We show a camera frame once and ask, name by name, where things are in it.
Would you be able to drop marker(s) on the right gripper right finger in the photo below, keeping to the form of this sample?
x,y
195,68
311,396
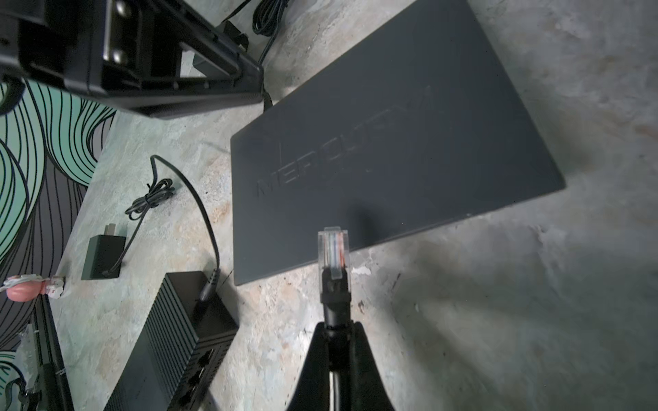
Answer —
x,y
367,389

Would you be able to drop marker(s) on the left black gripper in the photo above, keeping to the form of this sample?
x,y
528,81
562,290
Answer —
x,y
160,59

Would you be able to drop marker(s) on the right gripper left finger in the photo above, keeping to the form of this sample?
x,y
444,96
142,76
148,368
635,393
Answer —
x,y
313,387

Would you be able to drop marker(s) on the black network switch box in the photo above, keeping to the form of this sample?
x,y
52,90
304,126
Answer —
x,y
180,349

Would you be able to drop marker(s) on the dark grey box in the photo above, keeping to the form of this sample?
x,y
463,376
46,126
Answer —
x,y
416,126

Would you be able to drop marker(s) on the pink toy left side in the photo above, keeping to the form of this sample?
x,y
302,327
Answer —
x,y
25,288

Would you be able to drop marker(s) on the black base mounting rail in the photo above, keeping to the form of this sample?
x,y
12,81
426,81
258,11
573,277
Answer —
x,y
41,361

